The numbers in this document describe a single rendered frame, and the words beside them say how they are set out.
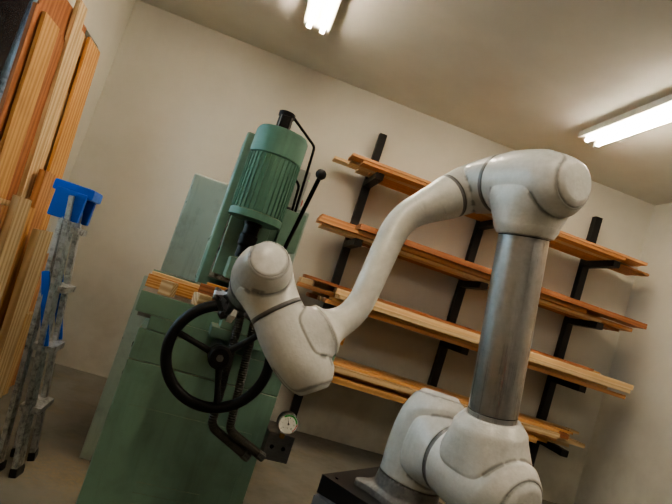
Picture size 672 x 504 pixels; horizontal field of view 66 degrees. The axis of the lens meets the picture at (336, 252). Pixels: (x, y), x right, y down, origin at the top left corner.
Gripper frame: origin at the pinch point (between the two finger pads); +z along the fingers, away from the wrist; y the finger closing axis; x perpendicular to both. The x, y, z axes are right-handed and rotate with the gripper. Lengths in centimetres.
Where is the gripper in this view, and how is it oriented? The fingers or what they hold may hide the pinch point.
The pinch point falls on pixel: (231, 313)
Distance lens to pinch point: 130.9
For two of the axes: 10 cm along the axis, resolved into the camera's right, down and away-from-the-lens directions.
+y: -9.2, -3.1, -2.4
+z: -3.4, 3.3, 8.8
